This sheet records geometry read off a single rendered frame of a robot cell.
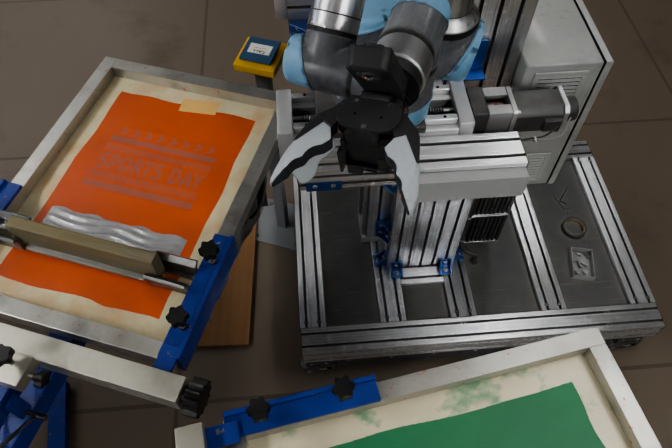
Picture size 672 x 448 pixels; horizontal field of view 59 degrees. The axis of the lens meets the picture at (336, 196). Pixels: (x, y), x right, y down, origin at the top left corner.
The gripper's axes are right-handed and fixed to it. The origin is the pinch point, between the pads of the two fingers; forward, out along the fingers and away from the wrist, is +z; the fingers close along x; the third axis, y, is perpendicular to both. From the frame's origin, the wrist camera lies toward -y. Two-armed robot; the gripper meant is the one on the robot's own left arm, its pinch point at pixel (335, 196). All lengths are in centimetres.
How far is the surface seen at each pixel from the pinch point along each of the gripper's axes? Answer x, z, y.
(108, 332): 58, 3, 61
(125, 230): 70, -22, 63
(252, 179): 47, -44, 63
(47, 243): 80, -10, 55
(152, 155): 76, -45, 62
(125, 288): 63, -9, 64
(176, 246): 57, -22, 65
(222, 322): 83, -40, 156
